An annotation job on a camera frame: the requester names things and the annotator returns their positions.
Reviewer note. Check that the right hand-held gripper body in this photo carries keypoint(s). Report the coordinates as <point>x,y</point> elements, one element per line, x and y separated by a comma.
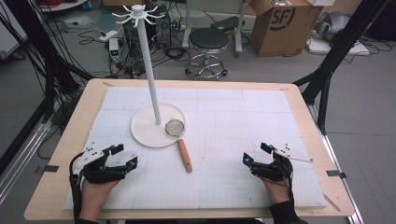
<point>277,168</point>

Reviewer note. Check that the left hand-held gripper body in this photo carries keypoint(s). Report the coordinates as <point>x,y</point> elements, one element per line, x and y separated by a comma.
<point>93,169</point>

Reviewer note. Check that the white hook rack stand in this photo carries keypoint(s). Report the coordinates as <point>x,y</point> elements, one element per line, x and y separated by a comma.
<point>148,68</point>

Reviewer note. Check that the person's right hand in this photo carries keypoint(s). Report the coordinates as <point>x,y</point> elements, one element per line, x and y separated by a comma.
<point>277,191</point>

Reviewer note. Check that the person's left hand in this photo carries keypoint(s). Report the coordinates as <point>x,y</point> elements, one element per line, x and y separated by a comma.
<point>95,196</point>

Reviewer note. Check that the white grid mat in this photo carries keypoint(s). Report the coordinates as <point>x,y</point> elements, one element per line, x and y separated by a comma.
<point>233,130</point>

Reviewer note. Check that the black tape piece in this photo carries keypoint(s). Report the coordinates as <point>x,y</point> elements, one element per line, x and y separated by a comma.
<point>50,168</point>
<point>335,174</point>

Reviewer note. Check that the brown tape strip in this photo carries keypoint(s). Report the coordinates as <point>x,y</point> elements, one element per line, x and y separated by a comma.
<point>331,202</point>

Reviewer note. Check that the wooden table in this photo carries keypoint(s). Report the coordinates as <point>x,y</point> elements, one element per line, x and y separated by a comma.
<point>93,83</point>

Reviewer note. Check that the white device green display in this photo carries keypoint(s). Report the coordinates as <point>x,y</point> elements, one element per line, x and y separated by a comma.
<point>114,49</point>

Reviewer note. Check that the cardboard box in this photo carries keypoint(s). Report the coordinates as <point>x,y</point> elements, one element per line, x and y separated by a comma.
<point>280,39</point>

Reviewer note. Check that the black metal stand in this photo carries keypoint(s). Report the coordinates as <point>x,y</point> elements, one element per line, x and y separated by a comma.
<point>46,62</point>
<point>336,53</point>

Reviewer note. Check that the white flat board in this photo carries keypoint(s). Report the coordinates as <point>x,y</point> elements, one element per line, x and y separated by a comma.
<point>323,48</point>

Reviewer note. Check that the white power strip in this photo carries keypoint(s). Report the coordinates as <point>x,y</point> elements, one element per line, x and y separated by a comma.
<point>108,35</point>

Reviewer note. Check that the black round stool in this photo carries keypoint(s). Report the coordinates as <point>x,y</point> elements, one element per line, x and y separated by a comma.
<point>208,39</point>

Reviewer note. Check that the black computer tower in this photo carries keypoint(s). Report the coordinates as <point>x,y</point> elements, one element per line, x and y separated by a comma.
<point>162,29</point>

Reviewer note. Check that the dark flat case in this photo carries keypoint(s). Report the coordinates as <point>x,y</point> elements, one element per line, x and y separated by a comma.
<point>225,23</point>

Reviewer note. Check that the grey bag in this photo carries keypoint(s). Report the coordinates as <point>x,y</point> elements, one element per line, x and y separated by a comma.
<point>333,25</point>

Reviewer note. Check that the aluminium rail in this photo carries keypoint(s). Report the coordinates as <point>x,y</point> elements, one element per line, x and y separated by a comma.
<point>21,158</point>
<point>339,174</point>

